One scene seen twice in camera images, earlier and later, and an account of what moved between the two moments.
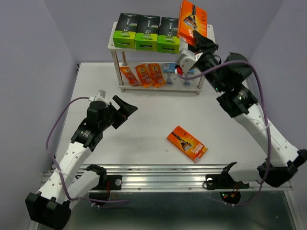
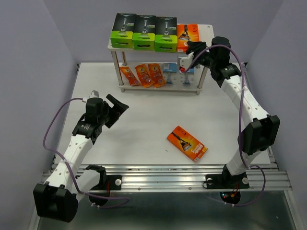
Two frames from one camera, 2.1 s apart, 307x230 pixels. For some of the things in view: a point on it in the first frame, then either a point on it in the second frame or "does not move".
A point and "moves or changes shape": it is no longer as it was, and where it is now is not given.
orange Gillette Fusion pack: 187,143 does not move
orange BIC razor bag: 144,75 does not move
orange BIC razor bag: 157,75 does not move
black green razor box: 124,36 moves or changes shape
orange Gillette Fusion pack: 191,18 moves or changes shape
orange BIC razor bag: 131,77 does not move
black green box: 147,29 moves or changes shape
